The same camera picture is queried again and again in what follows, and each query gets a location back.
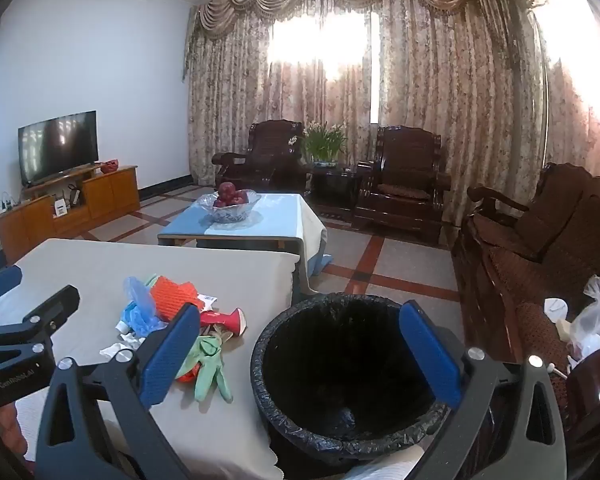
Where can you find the wooden television cabinet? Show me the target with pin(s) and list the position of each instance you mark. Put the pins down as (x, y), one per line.
(105, 195)

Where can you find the beige tablecloth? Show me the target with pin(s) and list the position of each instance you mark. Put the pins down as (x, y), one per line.
(80, 265)

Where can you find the red gold gift bag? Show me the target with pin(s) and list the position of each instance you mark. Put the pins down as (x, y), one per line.
(225, 320)

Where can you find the potted flowering plant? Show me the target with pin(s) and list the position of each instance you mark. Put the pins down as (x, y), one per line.
(325, 145)

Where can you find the small beige box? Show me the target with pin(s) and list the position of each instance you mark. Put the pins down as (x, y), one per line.
(563, 331)

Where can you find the dark wooden armchair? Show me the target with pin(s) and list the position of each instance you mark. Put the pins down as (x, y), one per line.
(405, 160)
(270, 150)

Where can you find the red decorative bowl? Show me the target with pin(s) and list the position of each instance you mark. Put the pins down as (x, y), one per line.
(110, 166)

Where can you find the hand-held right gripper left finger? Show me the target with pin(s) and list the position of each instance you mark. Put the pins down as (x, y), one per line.
(169, 355)

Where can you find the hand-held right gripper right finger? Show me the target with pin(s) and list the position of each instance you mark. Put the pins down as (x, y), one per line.
(430, 355)

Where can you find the large red apple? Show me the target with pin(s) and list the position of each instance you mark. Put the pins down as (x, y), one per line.
(226, 190)

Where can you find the small white box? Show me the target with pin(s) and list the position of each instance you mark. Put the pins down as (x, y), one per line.
(60, 206)

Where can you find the blue plastic bag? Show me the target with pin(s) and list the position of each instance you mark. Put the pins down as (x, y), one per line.
(140, 310)

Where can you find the glass fruit bowl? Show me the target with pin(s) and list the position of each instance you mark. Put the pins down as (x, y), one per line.
(230, 214)

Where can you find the dark wooden side table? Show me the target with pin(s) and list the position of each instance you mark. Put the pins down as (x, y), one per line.
(332, 185)

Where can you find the floral window curtain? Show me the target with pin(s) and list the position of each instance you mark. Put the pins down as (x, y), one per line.
(420, 85)
(575, 85)

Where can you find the black device on shelf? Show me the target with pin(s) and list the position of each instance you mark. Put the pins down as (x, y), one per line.
(74, 194)

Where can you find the trash bin with black liner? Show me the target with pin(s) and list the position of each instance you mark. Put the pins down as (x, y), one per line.
(340, 360)

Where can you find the orange foam fruit net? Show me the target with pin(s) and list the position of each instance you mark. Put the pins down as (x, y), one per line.
(172, 295)

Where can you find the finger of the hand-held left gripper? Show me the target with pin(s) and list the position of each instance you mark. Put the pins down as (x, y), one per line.
(55, 307)
(0, 282)

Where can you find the white power strip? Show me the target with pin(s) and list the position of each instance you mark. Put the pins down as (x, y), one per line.
(2, 206)

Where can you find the white printed leaflet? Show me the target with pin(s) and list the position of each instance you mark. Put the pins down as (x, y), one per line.
(207, 301)

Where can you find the clear plastic bag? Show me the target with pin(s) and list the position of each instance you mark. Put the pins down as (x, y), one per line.
(595, 320)

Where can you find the dark wooden sofa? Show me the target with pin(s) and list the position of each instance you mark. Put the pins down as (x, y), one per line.
(530, 240)

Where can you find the white crumpled tissue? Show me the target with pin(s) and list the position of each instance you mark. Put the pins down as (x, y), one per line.
(112, 347)

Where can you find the flat screen television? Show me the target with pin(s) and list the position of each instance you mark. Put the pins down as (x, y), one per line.
(57, 145)

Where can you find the blue and white tablecloth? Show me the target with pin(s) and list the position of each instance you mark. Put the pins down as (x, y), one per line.
(280, 215)

